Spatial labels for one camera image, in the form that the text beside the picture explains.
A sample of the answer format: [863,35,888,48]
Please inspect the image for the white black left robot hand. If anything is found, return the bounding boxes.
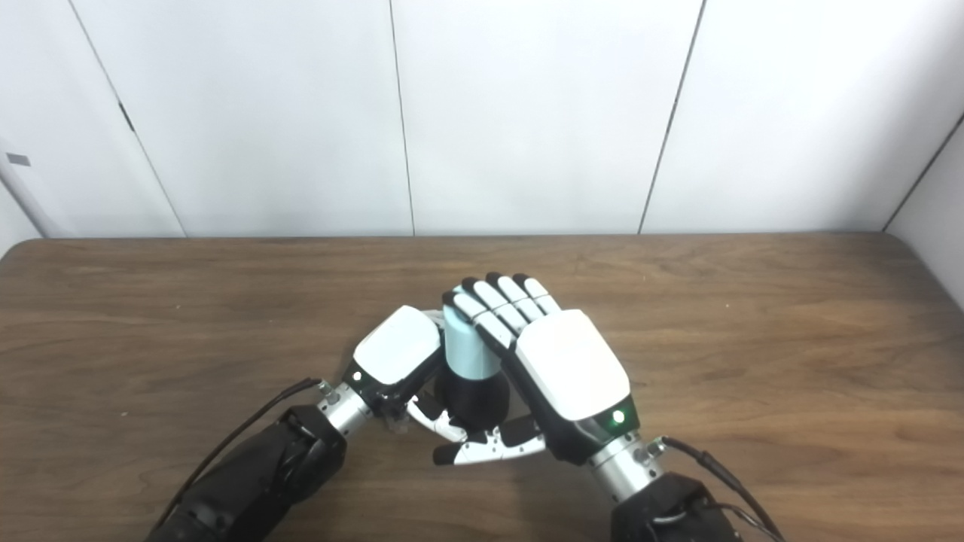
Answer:
[343,305,483,443]

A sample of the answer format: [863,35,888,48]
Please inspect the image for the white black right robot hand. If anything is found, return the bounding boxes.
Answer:
[433,273,641,466]

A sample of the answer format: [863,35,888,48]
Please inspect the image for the light blue cylinder cup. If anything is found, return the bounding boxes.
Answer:
[442,305,503,381]

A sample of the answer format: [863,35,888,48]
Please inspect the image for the black funnel-shaped nozzle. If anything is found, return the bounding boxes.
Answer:
[435,373,511,432]

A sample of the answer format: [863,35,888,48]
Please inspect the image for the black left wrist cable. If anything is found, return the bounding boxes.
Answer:
[154,378,336,528]

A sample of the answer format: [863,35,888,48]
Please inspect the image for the braided right arm wire bundle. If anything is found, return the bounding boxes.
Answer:
[655,503,776,531]

